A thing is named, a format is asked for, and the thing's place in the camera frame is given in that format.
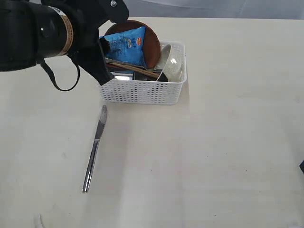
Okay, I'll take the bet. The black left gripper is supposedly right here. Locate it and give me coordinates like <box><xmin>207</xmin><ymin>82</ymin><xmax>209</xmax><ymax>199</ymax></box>
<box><xmin>71</xmin><ymin>14</ymin><xmax>114</xmax><ymax>86</ymax></box>

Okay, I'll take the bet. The silver table knife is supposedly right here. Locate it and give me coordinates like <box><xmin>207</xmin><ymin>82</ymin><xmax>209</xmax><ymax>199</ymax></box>
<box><xmin>82</xmin><ymin>105</ymin><xmax>107</xmax><ymax>193</ymax></box>

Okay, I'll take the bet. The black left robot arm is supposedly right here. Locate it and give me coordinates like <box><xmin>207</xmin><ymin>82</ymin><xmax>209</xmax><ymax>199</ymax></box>
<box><xmin>0</xmin><ymin>0</ymin><xmax>113</xmax><ymax>90</ymax></box>

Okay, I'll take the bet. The speckled white bowl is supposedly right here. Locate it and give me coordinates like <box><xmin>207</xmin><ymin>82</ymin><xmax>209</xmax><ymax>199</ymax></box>
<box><xmin>155</xmin><ymin>44</ymin><xmax>183</xmax><ymax>83</ymax></box>

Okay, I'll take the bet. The blue snack bag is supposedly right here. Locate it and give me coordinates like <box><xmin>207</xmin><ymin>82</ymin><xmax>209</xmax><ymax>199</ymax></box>
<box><xmin>101</xmin><ymin>27</ymin><xmax>146</xmax><ymax>67</ymax></box>

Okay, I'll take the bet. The black box in basket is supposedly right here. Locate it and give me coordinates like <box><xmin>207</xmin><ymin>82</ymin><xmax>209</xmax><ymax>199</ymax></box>
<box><xmin>133</xmin><ymin>71</ymin><xmax>169</xmax><ymax>82</ymax></box>

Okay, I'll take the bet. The white perforated plastic basket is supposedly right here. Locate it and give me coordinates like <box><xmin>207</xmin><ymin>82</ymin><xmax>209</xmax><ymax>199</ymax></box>
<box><xmin>98</xmin><ymin>41</ymin><xmax>187</xmax><ymax>105</ymax></box>

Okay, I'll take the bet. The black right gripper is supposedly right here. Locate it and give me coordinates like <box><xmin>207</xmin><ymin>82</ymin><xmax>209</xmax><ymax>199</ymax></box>
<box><xmin>299</xmin><ymin>161</ymin><xmax>304</xmax><ymax>173</ymax></box>

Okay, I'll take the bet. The wooden chopstick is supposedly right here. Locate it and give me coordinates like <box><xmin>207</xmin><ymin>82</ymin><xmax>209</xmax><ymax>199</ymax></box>
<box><xmin>106</xmin><ymin>63</ymin><xmax>160</xmax><ymax>79</ymax></box>
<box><xmin>105</xmin><ymin>58</ymin><xmax>161</xmax><ymax>79</ymax></box>

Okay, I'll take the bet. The shiny metal tray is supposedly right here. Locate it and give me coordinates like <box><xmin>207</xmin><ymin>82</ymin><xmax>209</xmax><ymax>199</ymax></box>
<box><xmin>111</xmin><ymin>71</ymin><xmax>133</xmax><ymax>81</ymax></box>

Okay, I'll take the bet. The brown round plate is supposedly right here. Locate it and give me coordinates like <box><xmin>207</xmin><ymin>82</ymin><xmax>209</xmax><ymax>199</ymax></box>
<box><xmin>105</xmin><ymin>20</ymin><xmax>161</xmax><ymax>68</ymax></box>

